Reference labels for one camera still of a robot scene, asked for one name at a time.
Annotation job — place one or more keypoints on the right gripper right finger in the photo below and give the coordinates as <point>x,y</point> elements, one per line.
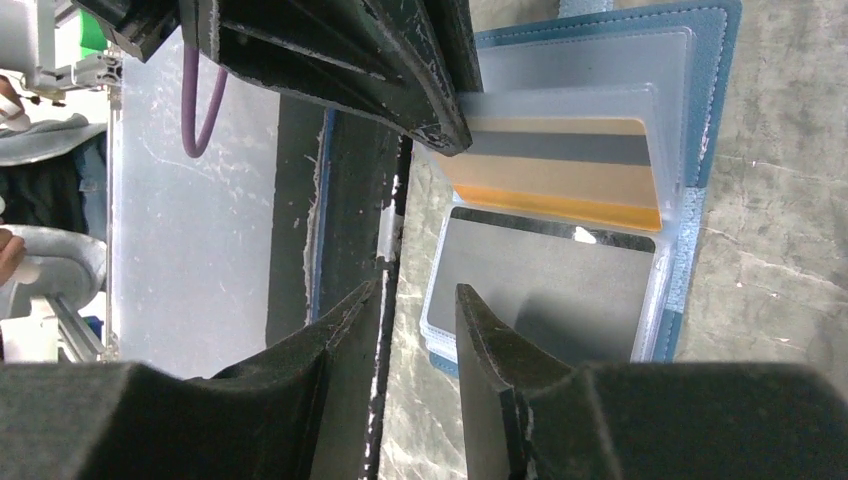
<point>527,415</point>

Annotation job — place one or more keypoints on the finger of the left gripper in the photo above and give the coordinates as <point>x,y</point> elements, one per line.
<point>403,63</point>

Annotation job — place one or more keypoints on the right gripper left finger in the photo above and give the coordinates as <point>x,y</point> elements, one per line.
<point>301,409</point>

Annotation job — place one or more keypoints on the dark grey credit card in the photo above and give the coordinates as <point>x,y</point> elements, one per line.
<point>575,291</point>

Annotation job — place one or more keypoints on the blue card holder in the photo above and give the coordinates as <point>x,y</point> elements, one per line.
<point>666,65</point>

